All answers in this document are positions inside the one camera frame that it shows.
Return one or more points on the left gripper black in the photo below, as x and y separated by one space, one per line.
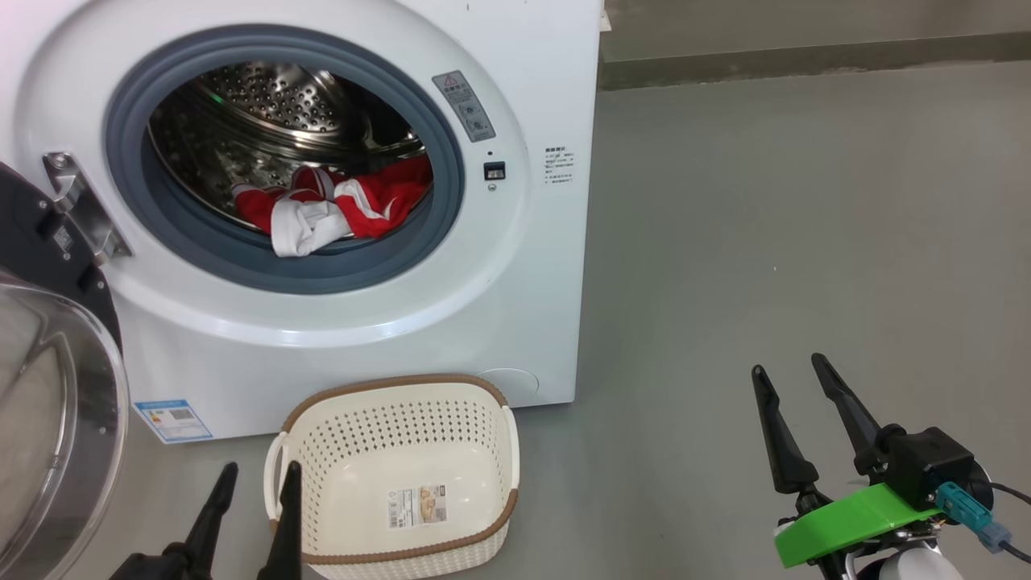
153 565

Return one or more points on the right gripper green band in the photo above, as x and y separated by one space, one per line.
846 519

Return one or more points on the black glass washing machine door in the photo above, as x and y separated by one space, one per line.
56 419

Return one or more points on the red and white garment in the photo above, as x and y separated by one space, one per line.
370 205

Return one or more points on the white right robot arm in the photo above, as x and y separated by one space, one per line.
914 565

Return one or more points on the printed food package label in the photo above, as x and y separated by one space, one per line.
417 506

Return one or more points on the cream perforated basket brown rim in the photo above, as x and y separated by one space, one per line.
403 451

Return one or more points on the white front-load washing machine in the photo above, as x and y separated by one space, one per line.
523 266

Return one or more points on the metal door hinge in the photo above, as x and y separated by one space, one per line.
80 205

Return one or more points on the blue energy label sticker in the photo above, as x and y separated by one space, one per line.
173 420

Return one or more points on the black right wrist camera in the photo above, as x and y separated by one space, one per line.
926 463

